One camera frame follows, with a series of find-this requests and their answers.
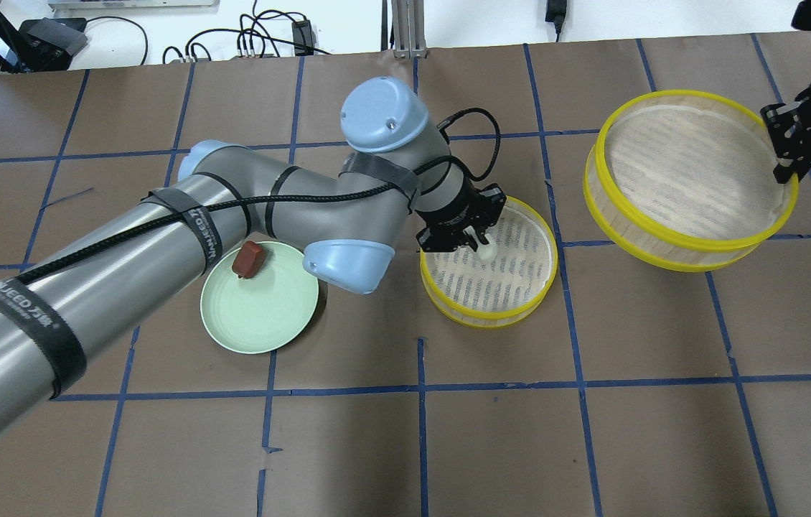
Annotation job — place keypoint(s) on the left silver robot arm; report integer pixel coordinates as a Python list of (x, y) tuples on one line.
[(58, 316)]

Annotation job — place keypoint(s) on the white bun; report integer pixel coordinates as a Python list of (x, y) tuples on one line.
[(487, 251)]

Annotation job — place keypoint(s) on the brown bun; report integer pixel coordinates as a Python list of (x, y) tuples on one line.
[(249, 260)]

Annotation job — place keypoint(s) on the light green plate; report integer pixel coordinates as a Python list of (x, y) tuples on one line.
[(265, 312)]

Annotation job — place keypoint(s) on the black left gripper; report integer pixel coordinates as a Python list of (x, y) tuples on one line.
[(451, 210)]

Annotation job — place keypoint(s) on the aluminium frame post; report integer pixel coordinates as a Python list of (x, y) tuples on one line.
[(408, 25)]

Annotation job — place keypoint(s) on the black power adapter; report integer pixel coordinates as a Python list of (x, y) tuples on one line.
[(303, 37)]

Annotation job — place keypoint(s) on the yellow steamer layer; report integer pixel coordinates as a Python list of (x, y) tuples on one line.
[(683, 180), (502, 287)]

